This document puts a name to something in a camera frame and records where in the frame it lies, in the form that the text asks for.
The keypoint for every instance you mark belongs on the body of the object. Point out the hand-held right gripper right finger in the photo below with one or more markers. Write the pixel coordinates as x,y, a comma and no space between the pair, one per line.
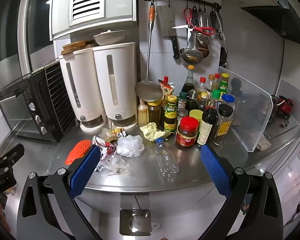
215,170

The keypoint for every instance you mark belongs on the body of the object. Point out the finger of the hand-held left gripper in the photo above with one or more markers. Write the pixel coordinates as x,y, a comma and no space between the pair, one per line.
8,154

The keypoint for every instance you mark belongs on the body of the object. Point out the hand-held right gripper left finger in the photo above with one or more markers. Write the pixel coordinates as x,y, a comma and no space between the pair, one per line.
85,170

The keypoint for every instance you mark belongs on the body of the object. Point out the red snack wrapper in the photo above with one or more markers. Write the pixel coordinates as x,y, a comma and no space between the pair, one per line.
106,147

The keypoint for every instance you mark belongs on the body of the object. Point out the grey trash bin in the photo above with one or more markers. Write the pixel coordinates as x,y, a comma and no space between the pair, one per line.
135,221

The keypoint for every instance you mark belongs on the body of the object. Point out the yellow paper wrapper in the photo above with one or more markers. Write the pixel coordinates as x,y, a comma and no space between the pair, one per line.
153,132

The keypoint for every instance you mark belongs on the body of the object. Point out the orange foam net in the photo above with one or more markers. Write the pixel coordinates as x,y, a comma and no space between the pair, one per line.
77,151

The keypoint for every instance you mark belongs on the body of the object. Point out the crumpled clear plastic bag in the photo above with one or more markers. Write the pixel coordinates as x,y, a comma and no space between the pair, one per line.
113,166

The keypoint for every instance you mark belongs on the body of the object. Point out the crumpled clear printed wrapper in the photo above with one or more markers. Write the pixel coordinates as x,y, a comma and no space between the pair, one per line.
110,133

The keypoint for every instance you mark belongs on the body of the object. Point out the red lid sauce jar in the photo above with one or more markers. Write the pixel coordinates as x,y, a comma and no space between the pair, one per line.
187,135

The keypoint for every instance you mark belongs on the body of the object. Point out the black cat sticker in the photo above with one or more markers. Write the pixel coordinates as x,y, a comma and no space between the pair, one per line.
244,207

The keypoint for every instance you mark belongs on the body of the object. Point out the dark soy sauce bottle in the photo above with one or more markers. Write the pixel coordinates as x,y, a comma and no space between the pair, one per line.
207,122

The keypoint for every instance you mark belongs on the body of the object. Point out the black lid spice jar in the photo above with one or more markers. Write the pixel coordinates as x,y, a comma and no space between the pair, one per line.
223,122

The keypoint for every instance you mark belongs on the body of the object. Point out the clear plastic bottle blue cap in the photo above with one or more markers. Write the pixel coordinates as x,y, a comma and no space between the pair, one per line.
167,158

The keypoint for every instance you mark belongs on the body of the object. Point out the white plastic bag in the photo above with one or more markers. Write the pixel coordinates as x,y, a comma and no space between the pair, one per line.
130,146

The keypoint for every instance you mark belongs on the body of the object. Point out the black toaster oven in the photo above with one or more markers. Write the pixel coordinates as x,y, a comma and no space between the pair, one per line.
35,110

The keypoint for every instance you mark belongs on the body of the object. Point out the folded grey cloth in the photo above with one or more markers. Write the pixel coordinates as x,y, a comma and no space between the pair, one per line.
263,143

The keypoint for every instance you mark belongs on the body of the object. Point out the yellow lid container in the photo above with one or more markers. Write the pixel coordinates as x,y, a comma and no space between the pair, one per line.
197,115

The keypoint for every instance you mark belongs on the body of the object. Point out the steel lid shaker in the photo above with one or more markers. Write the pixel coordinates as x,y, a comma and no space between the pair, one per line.
182,116

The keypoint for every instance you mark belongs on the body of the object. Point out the clear plastic splash guard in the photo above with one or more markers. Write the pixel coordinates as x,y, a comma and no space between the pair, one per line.
250,110

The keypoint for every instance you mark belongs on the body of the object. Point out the blue lid jar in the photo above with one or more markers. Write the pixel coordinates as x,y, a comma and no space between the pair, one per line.
228,100

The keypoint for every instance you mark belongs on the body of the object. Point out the green label sauce bottle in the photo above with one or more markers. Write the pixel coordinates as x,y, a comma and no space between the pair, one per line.
171,112

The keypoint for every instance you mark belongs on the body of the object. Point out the green lid spice jar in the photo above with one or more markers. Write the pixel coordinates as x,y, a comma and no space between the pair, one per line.
182,100

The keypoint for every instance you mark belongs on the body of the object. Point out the straw brush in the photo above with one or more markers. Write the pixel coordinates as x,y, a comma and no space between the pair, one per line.
143,116

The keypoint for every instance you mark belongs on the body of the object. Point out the steel gas stove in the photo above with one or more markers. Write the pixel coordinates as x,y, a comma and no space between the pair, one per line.
285,127

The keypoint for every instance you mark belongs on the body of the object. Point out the yellow lid pickle jar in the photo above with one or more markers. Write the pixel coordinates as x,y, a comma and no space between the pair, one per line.
154,112

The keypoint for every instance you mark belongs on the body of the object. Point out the red cap clear bottle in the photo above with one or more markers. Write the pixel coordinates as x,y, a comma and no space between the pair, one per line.
202,85

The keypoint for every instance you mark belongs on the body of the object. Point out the yellow cap green bottle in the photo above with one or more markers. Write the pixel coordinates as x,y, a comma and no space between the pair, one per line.
224,83

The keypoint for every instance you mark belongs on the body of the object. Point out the tall dark vinegar bottle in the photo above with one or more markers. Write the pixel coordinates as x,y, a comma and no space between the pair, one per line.
188,85

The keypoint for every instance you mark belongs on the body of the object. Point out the white rice dispenser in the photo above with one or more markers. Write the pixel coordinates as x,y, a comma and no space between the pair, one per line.
86,80
125,80

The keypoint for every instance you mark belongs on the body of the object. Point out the orange cap bottle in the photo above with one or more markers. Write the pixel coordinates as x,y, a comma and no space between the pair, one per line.
211,80

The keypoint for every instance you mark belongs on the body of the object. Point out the red sauce pouch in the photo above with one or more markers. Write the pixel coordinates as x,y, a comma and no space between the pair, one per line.
166,86

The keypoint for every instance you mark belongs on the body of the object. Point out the red pot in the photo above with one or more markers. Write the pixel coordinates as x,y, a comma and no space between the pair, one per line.
286,103

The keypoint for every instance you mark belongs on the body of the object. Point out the steel slotted skimmer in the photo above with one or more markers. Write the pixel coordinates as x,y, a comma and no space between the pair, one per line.
191,56

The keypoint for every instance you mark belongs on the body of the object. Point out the steel ladle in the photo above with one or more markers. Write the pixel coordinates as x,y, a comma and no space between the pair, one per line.
204,51

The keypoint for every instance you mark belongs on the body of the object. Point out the wooden cutting board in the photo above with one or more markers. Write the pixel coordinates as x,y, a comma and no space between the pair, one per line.
70,51
77,44

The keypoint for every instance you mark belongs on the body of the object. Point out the grey bowl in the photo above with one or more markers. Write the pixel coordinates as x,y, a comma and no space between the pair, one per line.
110,38

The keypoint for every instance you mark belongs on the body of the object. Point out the dark window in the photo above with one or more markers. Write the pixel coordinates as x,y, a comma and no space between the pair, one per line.
40,17

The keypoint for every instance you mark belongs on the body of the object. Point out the black kitchen utensil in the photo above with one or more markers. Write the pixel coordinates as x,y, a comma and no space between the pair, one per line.
220,25

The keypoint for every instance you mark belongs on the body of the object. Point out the black range hood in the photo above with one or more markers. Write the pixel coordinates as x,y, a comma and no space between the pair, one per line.
290,22

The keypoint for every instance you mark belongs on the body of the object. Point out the white cabinet with vent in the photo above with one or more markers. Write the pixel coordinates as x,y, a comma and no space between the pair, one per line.
115,2

